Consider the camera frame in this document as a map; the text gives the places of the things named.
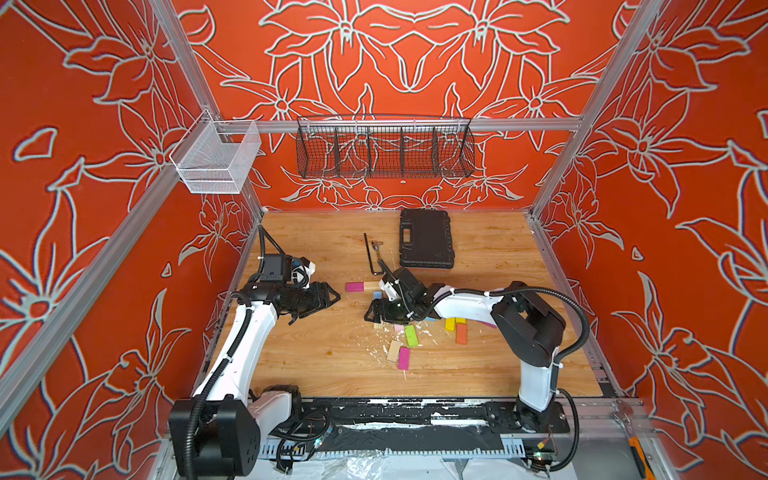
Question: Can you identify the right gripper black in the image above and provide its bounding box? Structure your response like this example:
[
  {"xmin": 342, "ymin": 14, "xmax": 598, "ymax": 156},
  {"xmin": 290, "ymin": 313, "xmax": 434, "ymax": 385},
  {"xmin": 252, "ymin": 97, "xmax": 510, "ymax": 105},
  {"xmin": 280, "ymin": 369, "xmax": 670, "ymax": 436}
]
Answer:
[{"xmin": 364, "ymin": 294, "xmax": 418, "ymax": 322}]

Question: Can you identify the green block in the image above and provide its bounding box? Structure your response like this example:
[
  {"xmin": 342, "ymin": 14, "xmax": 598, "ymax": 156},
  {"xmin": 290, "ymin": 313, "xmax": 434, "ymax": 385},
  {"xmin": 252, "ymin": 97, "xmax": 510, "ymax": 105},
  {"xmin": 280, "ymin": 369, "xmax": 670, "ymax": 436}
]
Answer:
[{"xmin": 404, "ymin": 325, "xmax": 419, "ymax": 348}]

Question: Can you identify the natural wood block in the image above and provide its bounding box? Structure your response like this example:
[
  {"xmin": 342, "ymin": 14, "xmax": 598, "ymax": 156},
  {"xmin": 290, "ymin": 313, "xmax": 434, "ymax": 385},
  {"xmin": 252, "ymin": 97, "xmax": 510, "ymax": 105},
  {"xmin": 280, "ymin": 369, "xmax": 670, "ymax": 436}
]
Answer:
[
  {"xmin": 363, "ymin": 281, "xmax": 381, "ymax": 292},
  {"xmin": 386, "ymin": 340, "xmax": 402, "ymax": 363}
]

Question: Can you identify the black plastic tool case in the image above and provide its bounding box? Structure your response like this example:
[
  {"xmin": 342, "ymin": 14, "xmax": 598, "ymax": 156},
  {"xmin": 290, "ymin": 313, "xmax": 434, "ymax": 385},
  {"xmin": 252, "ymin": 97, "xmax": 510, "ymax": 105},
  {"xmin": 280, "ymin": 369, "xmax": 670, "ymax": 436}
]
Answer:
[{"xmin": 399, "ymin": 209, "xmax": 455, "ymax": 270}]

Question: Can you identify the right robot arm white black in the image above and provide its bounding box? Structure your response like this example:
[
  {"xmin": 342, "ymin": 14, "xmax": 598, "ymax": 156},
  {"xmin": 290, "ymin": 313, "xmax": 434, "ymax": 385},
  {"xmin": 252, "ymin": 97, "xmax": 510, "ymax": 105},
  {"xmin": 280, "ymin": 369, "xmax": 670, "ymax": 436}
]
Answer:
[{"xmin": 365, "ymin": 260, "xmax": 590, "ymax": 432}]

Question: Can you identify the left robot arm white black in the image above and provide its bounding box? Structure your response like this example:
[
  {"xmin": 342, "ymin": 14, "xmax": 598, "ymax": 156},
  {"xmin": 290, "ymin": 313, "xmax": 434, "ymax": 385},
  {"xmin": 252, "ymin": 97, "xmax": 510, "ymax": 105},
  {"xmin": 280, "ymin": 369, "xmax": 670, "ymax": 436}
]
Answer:
[{"xmin": 168, "ymin": 247, "xmax": 341, "ymax": 479}]

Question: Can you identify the black hex key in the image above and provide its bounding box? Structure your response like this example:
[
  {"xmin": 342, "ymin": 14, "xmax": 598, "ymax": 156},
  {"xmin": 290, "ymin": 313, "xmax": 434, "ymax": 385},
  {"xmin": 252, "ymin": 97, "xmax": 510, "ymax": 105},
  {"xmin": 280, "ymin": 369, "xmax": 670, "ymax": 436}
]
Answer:
[{"xmin": 364, "ymin": 233, "xmax": 376, "ymax": 275}]

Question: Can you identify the orange block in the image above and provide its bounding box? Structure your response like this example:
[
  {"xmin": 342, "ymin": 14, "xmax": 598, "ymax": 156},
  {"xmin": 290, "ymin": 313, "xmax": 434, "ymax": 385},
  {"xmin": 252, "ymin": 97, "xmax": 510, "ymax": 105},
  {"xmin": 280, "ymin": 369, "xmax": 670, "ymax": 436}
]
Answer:
[{"xmin": 455, "ymin": 323, "xmax": 468, "ymax": 345}]

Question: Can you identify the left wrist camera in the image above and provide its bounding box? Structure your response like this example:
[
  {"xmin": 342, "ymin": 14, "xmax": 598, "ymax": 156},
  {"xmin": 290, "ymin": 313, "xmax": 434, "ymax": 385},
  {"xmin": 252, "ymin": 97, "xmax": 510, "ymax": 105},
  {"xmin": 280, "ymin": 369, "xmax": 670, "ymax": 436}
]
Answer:
[{"xmin": 291, "ymin": 257, "xmax": 316, "ymax": 289}]

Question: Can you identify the green handled ratchet wrench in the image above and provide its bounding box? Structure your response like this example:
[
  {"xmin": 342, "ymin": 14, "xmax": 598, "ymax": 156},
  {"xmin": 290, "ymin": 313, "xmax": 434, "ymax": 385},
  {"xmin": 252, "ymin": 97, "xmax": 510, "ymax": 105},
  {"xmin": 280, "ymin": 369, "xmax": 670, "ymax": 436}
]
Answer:
[{"xmin": 371, "ymin": 241, "xmax": 386, "ymax": 276}]

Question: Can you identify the black wire basket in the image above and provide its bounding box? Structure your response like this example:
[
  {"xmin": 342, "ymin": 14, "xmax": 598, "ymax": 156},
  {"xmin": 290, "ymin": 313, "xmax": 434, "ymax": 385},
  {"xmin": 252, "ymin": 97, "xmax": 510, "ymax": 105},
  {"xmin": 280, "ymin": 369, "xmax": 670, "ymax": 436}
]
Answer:
[{"xmin": 295, "ymin": 114, "xmax": 477, "ymax": 180}]

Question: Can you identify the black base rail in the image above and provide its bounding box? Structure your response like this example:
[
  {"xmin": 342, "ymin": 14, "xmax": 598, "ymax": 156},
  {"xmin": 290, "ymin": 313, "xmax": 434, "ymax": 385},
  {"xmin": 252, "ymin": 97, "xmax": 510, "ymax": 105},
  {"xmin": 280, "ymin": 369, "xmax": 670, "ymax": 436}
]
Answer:
[{"xmin": 301, "ymin": 397, "xmax": 571, "ymax": 435}]

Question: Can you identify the white wire basket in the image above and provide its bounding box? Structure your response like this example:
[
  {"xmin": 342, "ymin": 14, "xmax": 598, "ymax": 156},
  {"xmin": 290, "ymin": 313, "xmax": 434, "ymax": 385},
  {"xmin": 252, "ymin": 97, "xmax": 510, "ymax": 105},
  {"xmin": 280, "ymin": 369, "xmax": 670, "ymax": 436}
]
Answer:
[{"xmin": 170, "ymin": 110, "xmax": 262, "ymax": 195}]

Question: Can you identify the orange handled tool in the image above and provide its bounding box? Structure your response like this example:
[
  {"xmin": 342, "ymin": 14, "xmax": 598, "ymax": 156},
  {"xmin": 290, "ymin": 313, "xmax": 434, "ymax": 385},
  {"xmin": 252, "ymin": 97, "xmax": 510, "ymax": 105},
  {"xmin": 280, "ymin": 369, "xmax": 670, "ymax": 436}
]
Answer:
[{"xmin": 628, "ymin": 436, "xmax": 656, "ymax": 480}]

